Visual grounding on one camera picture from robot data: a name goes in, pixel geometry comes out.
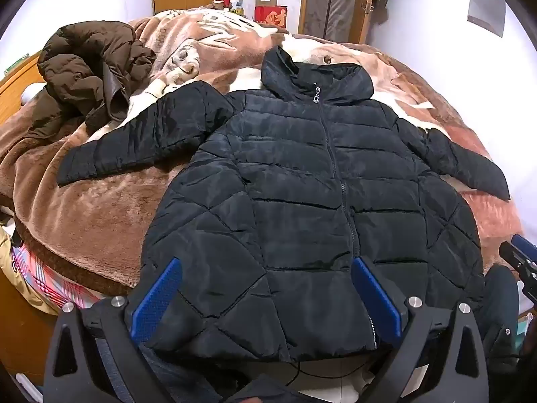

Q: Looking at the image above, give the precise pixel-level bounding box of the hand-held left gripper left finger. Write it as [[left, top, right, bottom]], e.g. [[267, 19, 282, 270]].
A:
[[42, 257, 184, 403]]

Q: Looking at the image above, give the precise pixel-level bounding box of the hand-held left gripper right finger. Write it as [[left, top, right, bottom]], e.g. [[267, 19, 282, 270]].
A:
[[351, 257, 491, 403]]

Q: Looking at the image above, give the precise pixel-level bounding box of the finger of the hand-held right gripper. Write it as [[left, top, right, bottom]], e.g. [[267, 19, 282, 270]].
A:
[[498, 234, 537, 303]]

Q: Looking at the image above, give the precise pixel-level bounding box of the black puffer jacket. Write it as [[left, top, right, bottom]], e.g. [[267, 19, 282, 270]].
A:
[[56, 46, 511, 364]]

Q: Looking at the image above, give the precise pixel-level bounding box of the dark denim clothing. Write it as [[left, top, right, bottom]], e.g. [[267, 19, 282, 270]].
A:
[[478, 264, 524, 374]]

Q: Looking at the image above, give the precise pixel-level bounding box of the brown printed plush blanket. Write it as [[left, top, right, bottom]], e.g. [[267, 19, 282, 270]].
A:
[[0, 6, 523, 299]]

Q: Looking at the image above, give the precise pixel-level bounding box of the striped bed sheet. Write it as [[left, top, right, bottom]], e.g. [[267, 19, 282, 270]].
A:
[[10, 243, 105, 315]]

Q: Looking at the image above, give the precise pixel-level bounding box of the brown puffer jacket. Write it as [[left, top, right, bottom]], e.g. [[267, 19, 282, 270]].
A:
[[37, 20, 157, 139]]

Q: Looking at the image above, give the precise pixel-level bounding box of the wooden bed headboard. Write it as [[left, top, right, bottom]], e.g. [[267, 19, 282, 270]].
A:
[[0, 52, 47, 127]]

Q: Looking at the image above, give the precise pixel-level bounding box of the wooden door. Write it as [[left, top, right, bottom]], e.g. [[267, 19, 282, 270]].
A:
[[300, 0, 378, 45]]

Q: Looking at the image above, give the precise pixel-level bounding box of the red box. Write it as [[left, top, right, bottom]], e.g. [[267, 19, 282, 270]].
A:
[[254, 5, 289, 28]]

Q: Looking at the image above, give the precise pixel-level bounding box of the black cable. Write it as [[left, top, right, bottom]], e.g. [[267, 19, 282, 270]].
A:
[[289, 356, 372, 387]]

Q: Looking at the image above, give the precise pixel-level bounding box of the grey wall panel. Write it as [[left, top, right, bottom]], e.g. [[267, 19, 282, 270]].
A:
[[467, 0, 506, 38]]

